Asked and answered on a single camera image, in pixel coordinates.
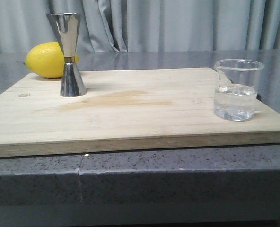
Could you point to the clear glass beaker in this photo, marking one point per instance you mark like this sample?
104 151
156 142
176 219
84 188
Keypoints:
225 106

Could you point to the steel double jigger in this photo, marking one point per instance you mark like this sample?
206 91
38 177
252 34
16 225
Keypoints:
66 30

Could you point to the wooden cutting board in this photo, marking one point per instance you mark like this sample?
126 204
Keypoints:
124 110

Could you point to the yellow lemon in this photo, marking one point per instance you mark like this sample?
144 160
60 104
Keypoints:
46 60

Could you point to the black cutting board handle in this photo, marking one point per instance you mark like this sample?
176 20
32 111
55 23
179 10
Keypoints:
258 95

